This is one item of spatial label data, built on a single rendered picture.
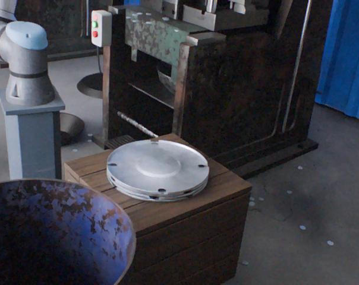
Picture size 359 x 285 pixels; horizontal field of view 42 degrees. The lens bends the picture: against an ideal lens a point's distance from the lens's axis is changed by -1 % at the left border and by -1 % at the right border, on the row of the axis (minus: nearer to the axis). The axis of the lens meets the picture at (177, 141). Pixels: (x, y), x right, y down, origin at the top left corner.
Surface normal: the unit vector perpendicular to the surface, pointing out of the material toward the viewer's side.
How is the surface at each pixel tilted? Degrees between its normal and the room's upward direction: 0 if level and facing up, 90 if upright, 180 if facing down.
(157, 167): 0
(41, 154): 90
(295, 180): 0
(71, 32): 90
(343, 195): 0
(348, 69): 90
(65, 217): 88
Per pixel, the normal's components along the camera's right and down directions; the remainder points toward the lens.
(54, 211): -0.03, 0.43
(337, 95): -0.76, 0.24
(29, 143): 0.41, 0.45
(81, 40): 0.62, 0.41
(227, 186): 0.08, -0.88
